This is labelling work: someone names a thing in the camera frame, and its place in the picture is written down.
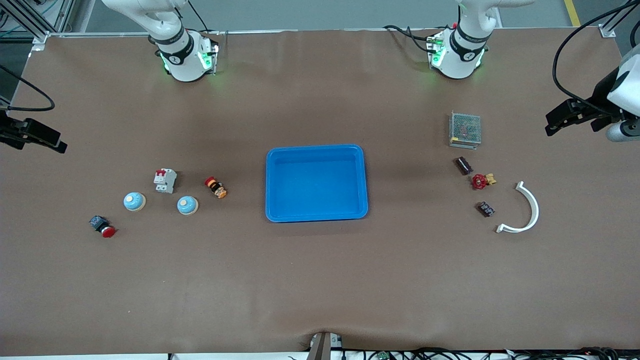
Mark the brown table mat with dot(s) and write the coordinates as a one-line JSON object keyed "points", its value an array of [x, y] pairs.
{"points": [[320, 280]]}

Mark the brass valve red handwheel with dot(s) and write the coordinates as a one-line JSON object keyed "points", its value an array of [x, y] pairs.
{"points": [[482, 181]]}

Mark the brown cylindrical capacitor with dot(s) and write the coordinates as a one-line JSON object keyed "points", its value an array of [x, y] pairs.
{"points": [[463, 165]]}

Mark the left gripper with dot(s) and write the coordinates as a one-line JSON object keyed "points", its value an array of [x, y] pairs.
{"points": [[598, 99]]}

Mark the white curved plastic bracket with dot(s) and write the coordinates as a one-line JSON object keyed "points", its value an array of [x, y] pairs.
{"points": [[536, 210]]}

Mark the orange red emergency button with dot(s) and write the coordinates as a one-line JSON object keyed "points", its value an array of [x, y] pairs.
{"points": [[216, 187]]}

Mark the white red circuit breaker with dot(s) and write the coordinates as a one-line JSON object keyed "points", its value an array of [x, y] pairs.
{"points": [[165, 180]]}

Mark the black printed capacitor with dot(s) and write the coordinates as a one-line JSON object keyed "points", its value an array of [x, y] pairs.
{"points": [[485, 209]]}

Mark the red pushbutton dark body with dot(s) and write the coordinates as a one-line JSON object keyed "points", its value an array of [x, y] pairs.
{"points": [[102, 226]]}

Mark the perforated metal power supply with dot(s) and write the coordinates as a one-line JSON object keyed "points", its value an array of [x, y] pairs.
{"points": [[465, 129]]}

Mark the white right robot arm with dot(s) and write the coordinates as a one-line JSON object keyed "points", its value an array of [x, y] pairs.
{"points": [[182, 65]]}

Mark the grey metal post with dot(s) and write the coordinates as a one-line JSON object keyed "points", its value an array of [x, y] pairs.
{"points": [[322, 347]]}

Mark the blue plastic tray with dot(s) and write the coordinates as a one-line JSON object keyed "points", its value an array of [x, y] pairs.
{"points": [[315, 182]]}

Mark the aluminium frame profile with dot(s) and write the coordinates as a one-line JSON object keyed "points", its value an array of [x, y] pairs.
{"points": [[40, 37], [606, 31]]}

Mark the blue desk bell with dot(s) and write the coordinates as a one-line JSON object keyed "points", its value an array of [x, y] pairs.
{"points": [[187, 205], [134, 201]]}

